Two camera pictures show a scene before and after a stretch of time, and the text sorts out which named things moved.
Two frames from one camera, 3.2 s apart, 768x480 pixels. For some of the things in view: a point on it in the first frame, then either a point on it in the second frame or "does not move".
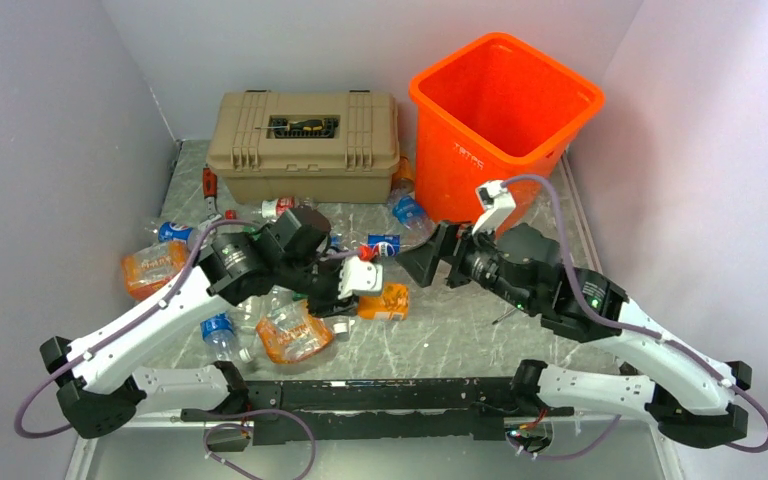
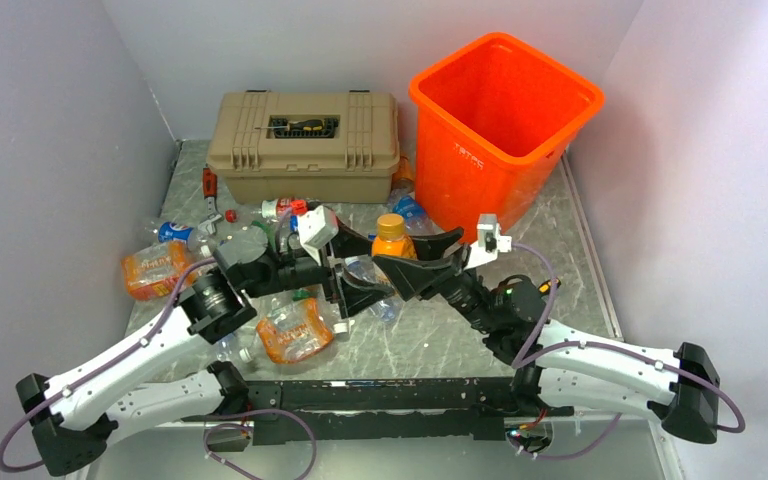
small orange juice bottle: x=391 y=305 to x=391 y=240
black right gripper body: x=477 y=259 to x=466 y=292
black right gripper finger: x=423 y=260 does not move
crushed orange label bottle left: x=150 y=266 does not move
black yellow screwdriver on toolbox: x=301 y=125 does not move
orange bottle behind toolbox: x=403 y=177 does not move
